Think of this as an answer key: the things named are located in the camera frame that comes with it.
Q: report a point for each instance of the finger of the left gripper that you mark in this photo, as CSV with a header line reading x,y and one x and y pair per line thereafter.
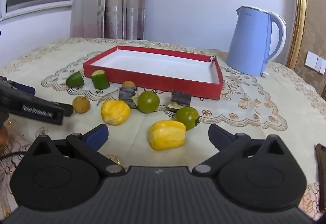
x,y
53,109
28,89

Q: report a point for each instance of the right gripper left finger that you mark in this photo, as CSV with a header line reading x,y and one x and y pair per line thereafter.
x,y
86,146

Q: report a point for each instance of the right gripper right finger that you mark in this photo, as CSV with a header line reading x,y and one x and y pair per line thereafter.
x,y
230,147

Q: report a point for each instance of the brown longan fruit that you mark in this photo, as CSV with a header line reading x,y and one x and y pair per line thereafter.
x,y
128,84
81,104

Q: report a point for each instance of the cucumber end piece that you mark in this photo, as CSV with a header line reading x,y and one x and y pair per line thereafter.
x,y
75,80

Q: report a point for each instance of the cucumber cylinder piece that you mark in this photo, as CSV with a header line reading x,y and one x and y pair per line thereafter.
x,y
100,80

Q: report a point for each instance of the yellow pepper piece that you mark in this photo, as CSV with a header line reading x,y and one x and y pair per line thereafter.
x,y
115,112
166,134

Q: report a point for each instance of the green tomato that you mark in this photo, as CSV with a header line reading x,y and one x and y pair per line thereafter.
x,y
188,116
148,102

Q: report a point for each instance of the dark eggplant chunk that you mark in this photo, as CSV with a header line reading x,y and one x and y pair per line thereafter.
x,y
179,100
130,96

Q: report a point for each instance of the cream embroidered tablecloth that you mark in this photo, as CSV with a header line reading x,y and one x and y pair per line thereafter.
x,y
281,103

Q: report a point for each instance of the red shallow box tray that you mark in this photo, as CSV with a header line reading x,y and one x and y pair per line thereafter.
x,y
160,69

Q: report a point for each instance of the blue electric kettle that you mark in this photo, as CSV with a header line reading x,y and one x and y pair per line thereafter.
x,y
249,51

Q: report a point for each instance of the gold ornate frame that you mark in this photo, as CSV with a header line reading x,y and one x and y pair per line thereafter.
x,y
298,32

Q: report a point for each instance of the white wall switch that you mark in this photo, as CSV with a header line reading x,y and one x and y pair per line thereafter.
x,y
315,62

